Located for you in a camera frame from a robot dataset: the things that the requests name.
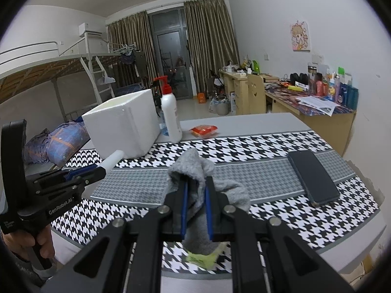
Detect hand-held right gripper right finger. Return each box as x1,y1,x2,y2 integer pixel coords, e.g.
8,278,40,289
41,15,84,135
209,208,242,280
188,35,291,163
205,175,356,293

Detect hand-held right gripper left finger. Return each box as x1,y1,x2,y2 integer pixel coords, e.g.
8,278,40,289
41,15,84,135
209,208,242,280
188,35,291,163
40,180,189,293

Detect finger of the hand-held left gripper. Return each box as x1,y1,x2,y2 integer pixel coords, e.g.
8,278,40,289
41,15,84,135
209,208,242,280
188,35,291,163
70,165,108,188
63,164,100,180

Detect white tube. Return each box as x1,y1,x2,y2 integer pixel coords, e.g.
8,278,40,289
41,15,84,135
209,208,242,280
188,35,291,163
102,149,124,171

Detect grey sock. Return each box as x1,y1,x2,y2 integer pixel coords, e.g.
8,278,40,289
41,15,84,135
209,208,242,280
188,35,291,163
167,148,251,255

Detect white foam box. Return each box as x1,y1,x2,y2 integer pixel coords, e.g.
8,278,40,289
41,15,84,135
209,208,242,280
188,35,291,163
82,88,161,159

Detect person's left forearm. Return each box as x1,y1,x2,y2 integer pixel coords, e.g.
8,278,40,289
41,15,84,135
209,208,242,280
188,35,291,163
0,250,46,289

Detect person's left hand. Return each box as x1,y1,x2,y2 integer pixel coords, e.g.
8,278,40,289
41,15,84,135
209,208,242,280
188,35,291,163
0,227,56,264

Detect blue plaid quilt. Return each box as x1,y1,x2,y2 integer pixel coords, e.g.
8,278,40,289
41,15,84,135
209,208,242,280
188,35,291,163
24,122,90,165

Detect houndstooth table mat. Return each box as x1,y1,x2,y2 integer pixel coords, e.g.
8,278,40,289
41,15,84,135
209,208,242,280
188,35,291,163
50,130,382,278

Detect red snack packet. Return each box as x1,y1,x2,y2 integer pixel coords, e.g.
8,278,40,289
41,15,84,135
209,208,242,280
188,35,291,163
189,125,219,138

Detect white pump bottle red pump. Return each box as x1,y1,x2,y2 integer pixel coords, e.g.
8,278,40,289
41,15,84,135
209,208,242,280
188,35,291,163
152,76,183,143

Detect blue plaid mattress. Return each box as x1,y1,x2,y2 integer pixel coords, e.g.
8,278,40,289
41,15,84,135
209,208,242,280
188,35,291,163
116,84,144,96

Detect metal bucket with bags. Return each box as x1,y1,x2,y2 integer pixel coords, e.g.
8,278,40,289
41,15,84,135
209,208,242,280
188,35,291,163
209,98,230,116

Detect white metal bunk bed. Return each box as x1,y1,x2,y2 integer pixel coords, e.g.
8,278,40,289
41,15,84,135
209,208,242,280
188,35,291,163
0,32,147,123

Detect black smartphone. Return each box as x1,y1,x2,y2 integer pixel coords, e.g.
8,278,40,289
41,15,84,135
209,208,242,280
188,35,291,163
286,150,341,206

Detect light wooden desk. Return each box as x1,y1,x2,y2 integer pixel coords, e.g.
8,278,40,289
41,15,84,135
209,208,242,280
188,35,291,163
219,69,280,115

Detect hanging dark clothes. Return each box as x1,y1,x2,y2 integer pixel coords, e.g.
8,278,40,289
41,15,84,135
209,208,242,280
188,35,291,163
120,49,147,78

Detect white air conditioner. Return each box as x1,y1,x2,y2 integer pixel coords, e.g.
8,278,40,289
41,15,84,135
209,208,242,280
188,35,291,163
78,23,106,38

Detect brown curtain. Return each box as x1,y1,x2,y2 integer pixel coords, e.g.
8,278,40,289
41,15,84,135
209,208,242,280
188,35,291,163
107,10,159,89
183,0,240,98

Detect wooden desk patterned cover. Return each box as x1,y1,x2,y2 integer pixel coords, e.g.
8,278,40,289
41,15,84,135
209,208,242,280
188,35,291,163
264,81,356,156

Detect glass balcony door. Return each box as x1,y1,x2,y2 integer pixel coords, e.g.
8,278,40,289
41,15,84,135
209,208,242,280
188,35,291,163
150,6,194,100

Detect printed papers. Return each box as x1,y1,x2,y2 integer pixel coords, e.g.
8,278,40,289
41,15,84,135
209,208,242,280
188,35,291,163
296,95,341,116

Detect row of toiletry bottles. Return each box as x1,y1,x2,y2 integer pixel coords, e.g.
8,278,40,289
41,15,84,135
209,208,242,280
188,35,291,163
307,62,359,110

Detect cartoon wall poster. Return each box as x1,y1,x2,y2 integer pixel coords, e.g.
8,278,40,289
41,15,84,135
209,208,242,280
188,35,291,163
290,21,311,52

